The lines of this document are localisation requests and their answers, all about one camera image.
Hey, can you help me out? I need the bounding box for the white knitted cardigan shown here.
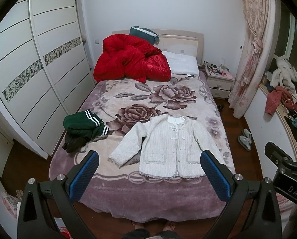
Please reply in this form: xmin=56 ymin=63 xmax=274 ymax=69
xmin=108 ymin=115 xmax=225 ymax=179

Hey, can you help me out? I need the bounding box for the grey slipper near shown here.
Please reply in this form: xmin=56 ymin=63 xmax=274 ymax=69
xmin=237 ymin=135 xmax=252 ymax=151

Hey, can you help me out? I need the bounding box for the grey slipper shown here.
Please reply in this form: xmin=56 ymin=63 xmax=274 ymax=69
xmin=237 ymin=135 xmax=252 ymax=151
xmin=242 ymin=128 xmax=252 ymax=141

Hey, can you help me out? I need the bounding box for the grey slipper far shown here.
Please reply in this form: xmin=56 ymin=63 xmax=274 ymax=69
xmin=242 ymin=128 xmax=252 ymax=141

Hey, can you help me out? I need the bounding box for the pink floral bed blanket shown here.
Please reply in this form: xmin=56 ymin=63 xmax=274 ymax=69
xmin=49 ymin=73 xmax=235 ymax=222

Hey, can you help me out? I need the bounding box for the red garment on sill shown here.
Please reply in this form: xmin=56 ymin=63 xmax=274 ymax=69
xmin=265 ymin=86 xmax=297 ymax=116

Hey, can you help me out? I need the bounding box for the dark garment under green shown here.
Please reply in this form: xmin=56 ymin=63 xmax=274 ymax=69
xmin=62 ymin=133 xmax=91 ymax=153

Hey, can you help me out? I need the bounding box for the white plush garment on sill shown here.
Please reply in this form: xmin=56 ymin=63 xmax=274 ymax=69
xmin=270 ymin=56 xmax=297 ymax=99

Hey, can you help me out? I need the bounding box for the green striped garment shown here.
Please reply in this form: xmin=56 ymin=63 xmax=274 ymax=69
xmin=63 ymin=109 xmax=109 ymax=140

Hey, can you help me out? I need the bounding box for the white bedside table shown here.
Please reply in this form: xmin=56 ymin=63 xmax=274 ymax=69
xmin=203 ymin=61 xmax=234 ymax=100

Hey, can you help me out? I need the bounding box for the white sliding wardrobe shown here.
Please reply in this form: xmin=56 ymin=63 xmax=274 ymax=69
xmin=0 ymin=0 xmax=95 ymax=158

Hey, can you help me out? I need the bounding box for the white pillow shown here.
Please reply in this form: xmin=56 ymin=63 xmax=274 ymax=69
xmin=162 ymin=51 xmax=199 ymax=75

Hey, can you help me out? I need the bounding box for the beige headboard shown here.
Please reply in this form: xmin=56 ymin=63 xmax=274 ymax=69
xmin=112 ymin=28 xmax=205 ymax=65

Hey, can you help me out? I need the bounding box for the red quilt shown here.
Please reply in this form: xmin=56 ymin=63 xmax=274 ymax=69
xmin=93 ymin=34 xmax=171 ymax=83

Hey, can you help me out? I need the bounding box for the pink floral curtain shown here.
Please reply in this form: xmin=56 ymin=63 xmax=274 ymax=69
xmin=228 ymin=0 xmax=276 ymax=119

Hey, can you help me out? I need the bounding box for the dark teal pillow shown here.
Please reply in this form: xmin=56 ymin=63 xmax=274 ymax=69
xmin=129 ymin=25 xmax=160 ymax=45

